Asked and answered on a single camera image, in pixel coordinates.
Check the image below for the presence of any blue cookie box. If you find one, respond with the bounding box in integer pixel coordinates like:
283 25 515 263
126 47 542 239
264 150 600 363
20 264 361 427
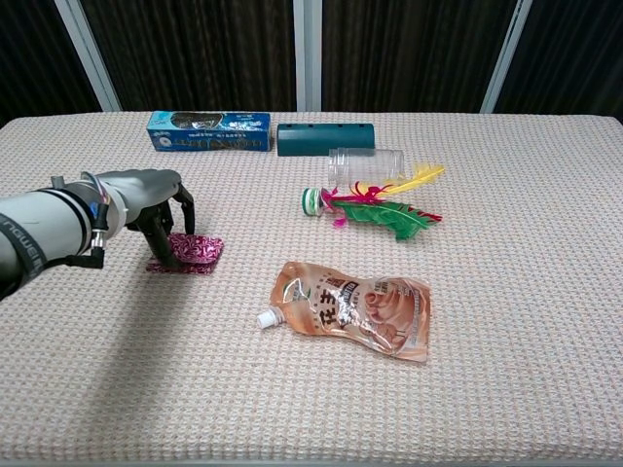
146 110 273 153

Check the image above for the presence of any beige woven tablecloth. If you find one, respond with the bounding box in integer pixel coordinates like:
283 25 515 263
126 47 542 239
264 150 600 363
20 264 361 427
0 111 623 463

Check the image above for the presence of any dark brown pleated curtain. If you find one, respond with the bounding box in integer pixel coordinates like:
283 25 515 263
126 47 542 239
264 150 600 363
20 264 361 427
495 0 623 123
0 0 101 126
320 0 517 114
80 0 297 113

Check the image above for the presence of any colourful feather shuttlecock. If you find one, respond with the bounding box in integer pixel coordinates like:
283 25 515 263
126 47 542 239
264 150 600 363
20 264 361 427
300 162 447 243

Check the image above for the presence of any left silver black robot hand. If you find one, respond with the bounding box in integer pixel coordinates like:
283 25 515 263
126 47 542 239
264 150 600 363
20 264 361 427
99 168 197 269

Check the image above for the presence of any clear plastic jar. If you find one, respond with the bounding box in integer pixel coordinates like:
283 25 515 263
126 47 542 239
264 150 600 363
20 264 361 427
327 147 406 188

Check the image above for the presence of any grey partition frame post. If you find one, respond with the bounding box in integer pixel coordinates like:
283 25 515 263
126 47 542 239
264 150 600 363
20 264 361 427
480 0 532 114
53 0 122 112
292 0 323 112

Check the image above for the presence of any orange spouted drink pouch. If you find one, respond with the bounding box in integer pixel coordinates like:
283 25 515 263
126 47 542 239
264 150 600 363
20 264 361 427
256 261 433 364

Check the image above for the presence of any teal half-round holder block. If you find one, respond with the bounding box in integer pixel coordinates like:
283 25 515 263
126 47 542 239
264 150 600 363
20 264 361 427
275 122 378 158

